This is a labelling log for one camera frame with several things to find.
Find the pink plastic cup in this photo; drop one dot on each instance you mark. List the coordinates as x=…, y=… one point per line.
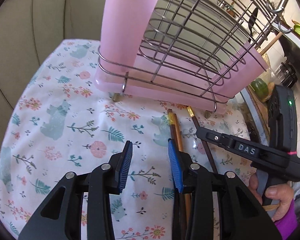
x=124, y=23
x=241, y=75

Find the pink right plastic cup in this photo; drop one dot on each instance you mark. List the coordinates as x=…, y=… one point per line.
x=241, y=75

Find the brown chopstick gold band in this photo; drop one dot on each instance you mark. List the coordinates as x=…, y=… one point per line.
x=179, y=213

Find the dark chopstick gold tip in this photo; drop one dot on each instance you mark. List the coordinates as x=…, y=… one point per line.
x=204, y=143

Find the pink plastic drip tray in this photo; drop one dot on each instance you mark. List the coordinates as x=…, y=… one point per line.
x=169, y=84

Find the black frying pan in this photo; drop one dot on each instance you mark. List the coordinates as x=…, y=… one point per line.
x=252, y=20

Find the metal shelf rack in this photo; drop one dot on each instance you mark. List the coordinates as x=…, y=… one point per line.
x=290, y=43

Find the black blender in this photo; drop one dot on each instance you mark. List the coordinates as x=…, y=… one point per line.
x=286, y=75

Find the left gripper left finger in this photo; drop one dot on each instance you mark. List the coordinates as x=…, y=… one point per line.
x=59, y=214

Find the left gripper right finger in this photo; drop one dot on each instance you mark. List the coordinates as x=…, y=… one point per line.
x=218, y=196

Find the person's right hand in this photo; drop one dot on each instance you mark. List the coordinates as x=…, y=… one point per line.
x=282, y=192

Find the plain brown wooden chopstick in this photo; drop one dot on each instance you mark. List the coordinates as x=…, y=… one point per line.
x=176, y=135

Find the metal wire utensil rack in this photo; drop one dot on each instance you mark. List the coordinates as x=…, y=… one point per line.
x=205, y=35

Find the floral bear print cloth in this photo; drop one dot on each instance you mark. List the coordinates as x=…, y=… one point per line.
x=63, y=123

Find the pink left plastic cup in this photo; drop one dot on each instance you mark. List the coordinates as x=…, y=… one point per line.
x=124, y=23

